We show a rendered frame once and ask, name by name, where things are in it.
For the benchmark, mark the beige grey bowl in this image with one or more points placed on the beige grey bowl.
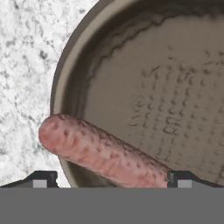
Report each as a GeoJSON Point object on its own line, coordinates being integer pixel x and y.
{"type": "Point", "coordinates": [163, 87]}

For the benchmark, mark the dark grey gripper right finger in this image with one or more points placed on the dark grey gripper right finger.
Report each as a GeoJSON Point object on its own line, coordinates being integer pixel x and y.
{"type": "Point", "coordinates": [183, 178]}

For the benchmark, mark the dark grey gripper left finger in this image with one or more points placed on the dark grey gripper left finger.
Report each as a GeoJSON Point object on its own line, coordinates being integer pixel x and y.
{"type": "Point", "coordinates": [43, 178]}

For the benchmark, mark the pink sausage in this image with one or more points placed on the pink sausage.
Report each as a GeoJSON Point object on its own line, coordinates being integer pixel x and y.
{"type": "Point", "coordinates": [99, 150]}

